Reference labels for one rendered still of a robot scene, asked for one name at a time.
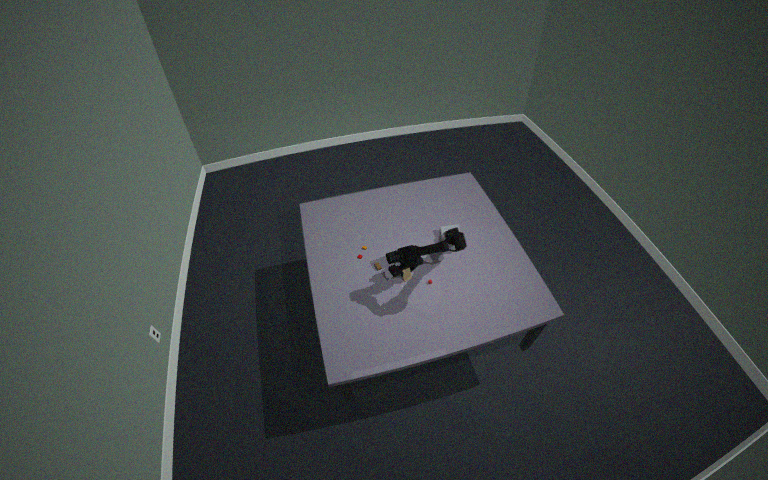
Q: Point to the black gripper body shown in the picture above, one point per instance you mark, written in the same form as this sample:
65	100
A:
395	271

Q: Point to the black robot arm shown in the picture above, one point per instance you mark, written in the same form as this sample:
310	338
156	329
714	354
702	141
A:
410	253

